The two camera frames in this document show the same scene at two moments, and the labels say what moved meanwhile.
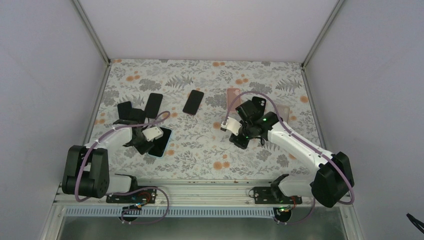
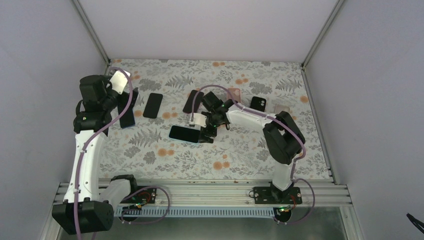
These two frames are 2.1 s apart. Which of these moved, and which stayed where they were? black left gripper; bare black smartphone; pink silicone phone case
Moved: black left gripper
Stayed: bare black smartphone; pink silicone phone case
